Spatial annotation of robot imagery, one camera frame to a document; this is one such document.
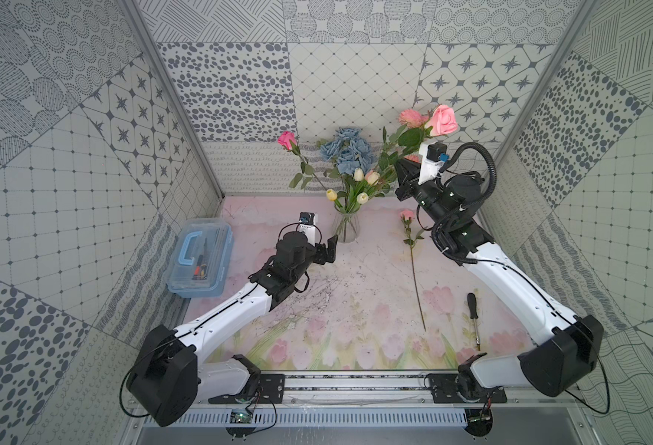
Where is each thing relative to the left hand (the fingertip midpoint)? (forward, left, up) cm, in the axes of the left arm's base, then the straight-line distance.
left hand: (331, 235), depth 78 cm
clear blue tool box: (+1, +44, -14) cm, 46 cm away
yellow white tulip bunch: (+20, -8, -2) cm, 22 cm away
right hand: (+8, -16, +20) cm, 27 cm away
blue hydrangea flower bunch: (+26, -5, +11) cm, 29 cm away
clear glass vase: (+17, -5, -16) cm, 24 cm away
